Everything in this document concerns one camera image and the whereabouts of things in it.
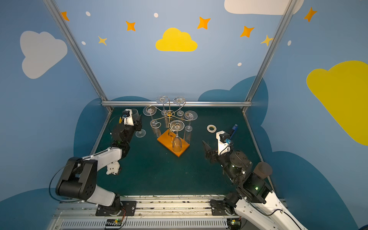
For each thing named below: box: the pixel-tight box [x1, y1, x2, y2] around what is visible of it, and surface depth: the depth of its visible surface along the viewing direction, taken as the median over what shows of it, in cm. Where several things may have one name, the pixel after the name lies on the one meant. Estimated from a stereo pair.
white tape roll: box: [206, 124, 218, 134], surface depth 110 cm
